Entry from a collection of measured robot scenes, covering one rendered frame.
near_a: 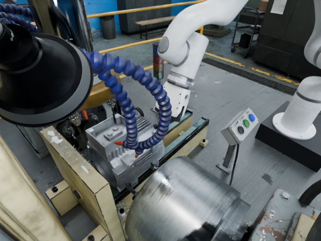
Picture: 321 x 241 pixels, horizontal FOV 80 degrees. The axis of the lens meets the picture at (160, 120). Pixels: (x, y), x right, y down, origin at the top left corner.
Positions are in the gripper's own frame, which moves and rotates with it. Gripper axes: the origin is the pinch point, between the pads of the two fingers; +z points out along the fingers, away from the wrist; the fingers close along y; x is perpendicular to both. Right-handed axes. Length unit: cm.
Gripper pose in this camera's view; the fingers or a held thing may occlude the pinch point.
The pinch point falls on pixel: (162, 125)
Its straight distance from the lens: 67.8
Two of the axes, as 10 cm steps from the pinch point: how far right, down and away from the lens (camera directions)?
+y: -7.4, -4.2, 5.3
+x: -5.9, 0.0, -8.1
